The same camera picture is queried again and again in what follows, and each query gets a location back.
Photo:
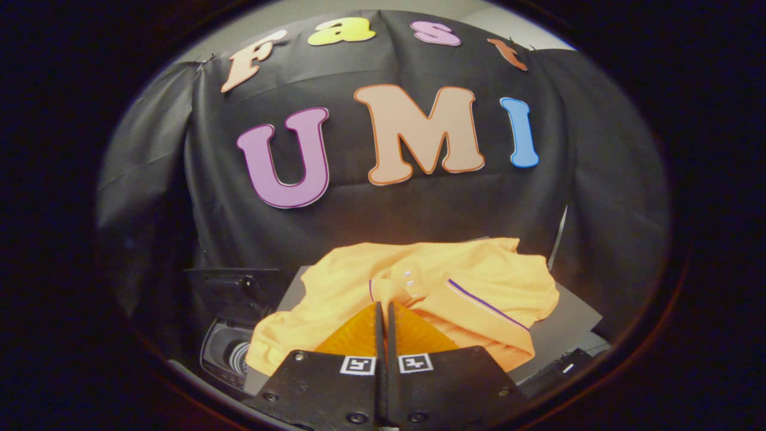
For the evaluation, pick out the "orange polo shirt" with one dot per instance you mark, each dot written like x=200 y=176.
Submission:
x=371 y=281

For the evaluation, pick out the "black backdrop cloth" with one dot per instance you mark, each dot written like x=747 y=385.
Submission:
x=389 y=215

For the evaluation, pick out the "beige cabinet with grey frame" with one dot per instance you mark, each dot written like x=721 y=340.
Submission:
x=568 y=323

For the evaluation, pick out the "black box on floor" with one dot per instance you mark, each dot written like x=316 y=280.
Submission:
x=568 y=365

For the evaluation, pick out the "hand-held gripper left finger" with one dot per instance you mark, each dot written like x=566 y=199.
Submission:
x=326 y=389

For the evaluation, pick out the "dark grey washing machine lid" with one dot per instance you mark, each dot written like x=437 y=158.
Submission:
x=233 y=293

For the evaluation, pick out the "grey washing machine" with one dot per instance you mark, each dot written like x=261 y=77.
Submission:
x=224 y=353

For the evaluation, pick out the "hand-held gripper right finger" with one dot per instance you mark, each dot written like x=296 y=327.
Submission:
x=449 y=389

